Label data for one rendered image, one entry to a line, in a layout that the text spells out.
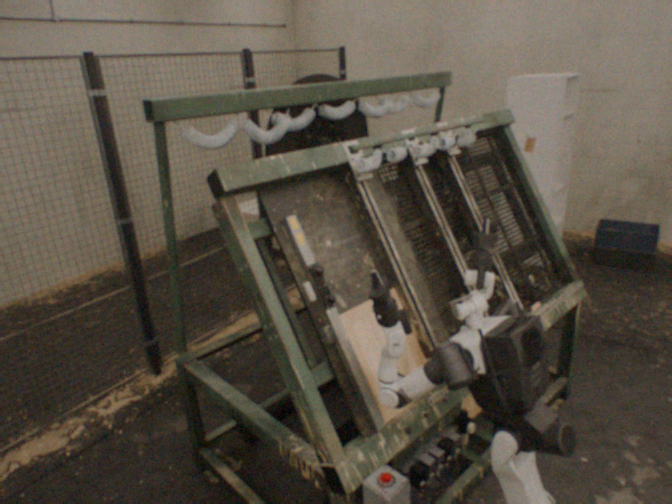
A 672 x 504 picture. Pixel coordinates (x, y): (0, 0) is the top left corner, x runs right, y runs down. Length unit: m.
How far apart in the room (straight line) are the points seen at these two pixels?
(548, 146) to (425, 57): 2.73
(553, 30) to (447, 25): 1.41
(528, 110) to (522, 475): 4.29
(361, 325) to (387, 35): 6.34
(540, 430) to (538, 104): 4.26
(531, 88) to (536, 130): 0.43
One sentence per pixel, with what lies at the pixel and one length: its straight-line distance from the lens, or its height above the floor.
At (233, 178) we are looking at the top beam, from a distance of 1.96.
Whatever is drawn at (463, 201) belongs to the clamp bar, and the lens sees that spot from 2.87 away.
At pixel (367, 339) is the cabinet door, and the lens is 2.18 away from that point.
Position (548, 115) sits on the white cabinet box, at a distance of 5.75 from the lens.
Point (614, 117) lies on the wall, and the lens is 7.05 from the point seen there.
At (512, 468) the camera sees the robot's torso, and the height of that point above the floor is 0.86.
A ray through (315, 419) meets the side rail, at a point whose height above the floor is 1.06.
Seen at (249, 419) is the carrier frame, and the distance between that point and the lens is 2.47.
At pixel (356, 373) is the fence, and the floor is 1.11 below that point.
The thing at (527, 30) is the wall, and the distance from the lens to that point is 7.25.
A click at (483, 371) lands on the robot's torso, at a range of 1.86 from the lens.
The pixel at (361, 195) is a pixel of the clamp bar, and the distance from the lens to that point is 2.32.
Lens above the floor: 2.31
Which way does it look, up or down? 21 degrees down
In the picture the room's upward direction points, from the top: 3 degrees counter-clockwise
